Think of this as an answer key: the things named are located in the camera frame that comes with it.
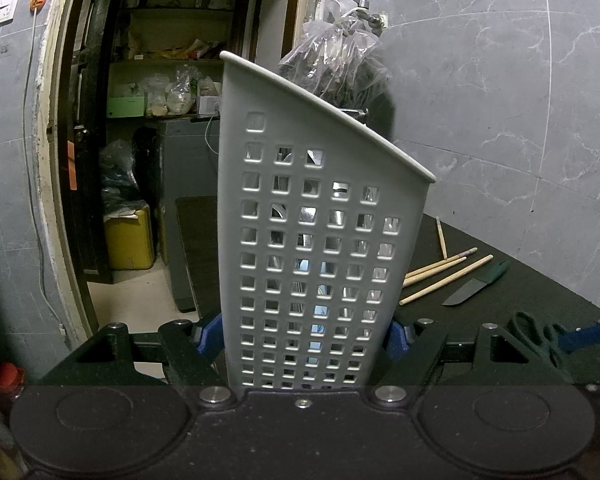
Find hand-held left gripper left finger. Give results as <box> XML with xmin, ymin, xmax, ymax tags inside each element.
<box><xmin>42</xmin><ymin>312</ymin><xmax>237</xmax><ymax>409</ymax></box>

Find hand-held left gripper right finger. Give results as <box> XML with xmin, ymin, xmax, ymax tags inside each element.
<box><xmin>365</xmin><ymin>319</ymin><xmax>561</xmax><ymax>409</ymax></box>

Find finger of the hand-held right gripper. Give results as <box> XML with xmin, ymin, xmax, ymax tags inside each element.
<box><xmin>557</xmin><ymin>321</ymin><xmax>600</xmax><ymax>396</ymax></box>

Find green handled scissors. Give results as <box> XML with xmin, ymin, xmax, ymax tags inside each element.
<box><xmin>507</xmin><ymin>310</ymin><xmax>581</xmax><ymax>386</ymax></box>

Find wooden chopstick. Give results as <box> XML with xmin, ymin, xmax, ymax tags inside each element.
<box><xmin>402</xmin><ymin>256</ymin><xmax>468</xmax><ymax>288</ymax></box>
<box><xmin>401</xmin><ymin>246</ymin><xmax>479</xmax><ymax>281</ymax></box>
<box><xmin>435</xmin><ymin>216</ymin><xmax>448</xmax><ymax>261</ymax></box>
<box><xmin>399</xmin><ymin>254</ymin><xmax>495</xmax><ymax>307</ymax></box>

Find green handled knife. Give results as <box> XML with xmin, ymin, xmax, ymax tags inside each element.
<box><xmin>441</xmin><ymin>261</ymin><xmax>509</xmax><ymax>307</ymax></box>

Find white perforated utensil holder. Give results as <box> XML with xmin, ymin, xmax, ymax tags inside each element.
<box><xmin>217</xmin><ymin>51</ymin><xmax>437</xmax><ymax>392</ymax></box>

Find yellow jerry can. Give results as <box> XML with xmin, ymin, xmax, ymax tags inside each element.
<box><xmin>104</xmin><ymin>201</ymin><xmax>157</xmax><ymax>271</ymax></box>

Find grey cabinet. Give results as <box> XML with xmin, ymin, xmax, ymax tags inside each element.
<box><xmin>152</xmin><ymin>117</ymin><xmax>223</xmax><ymax>313</ymax></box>

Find dark wooden door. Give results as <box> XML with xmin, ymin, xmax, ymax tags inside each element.
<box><xmin>57</xmin><ymin>0</ymin><xmax>118</xmax><ymax>286</ymax></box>

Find black plastic bag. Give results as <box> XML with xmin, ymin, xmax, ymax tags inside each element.
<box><xmin>100</xmin><ymin>140</ymin><xmax>148</xmax><ymax>216</ymax></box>

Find red capped jar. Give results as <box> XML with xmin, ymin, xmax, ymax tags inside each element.
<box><xmin>0</xmin><ymin>362</ymin><xmax>27</xmax><ymax>402</ymax></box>

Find clear food bags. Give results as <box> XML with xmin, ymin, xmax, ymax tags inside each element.
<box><xmin>145</xmin><ymin>67</ymin><xmax>221</xmax><ymax>117</ymax></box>

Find green box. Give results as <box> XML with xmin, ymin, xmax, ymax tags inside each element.
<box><xmin>106</xmin><ymin>96</ymin><xmax>147</xmax><ymax>119</ymax></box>

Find plastic bag with dark contents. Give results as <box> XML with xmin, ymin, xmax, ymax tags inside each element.
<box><xmin>278</xmin><ymin>20</ymin><xmax>388</xmax><ymax>111</ymax></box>

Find colourful snack packets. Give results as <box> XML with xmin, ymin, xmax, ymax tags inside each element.
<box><xmin>145</xmin><ymin>39</ymin><xmax>228</xmax><ymax>61</ymax></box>

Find wooden shelf unit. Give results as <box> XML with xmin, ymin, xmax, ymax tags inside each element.
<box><xmin>107</xmin><ymin>0</ymin><xmax>261</xmax><ymax>121</ymax></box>

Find cream door frame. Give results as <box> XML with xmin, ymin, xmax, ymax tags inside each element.
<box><xmin>30</xmin><ymin>0</ymin><xmax>326</xmax><ymax>346</ymax></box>

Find metal wall faucet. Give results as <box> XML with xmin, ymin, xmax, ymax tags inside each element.
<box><xmin>346</xmin><ymin>0</ymin><xmax>388</xmax><ymax>30</ymax></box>

